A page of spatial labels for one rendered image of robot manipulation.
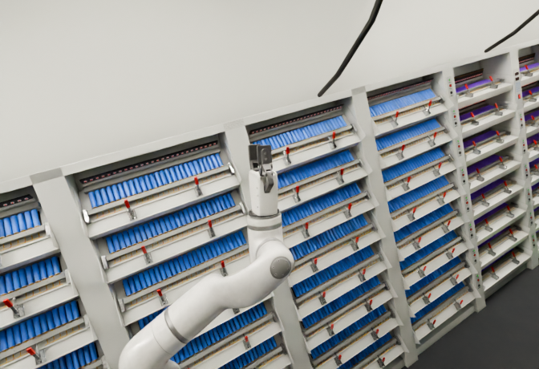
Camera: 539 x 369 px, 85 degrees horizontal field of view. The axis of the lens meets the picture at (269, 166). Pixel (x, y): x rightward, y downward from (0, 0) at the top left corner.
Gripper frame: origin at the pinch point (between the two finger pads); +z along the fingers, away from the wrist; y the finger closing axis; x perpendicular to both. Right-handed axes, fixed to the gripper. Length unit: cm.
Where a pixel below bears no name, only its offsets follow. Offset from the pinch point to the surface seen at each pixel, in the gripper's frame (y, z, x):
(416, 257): -80, -81, -116
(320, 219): -69, -43, -47
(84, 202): -59, -18, 56
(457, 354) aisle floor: -64, -140, -132
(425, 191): -81, -40, -125
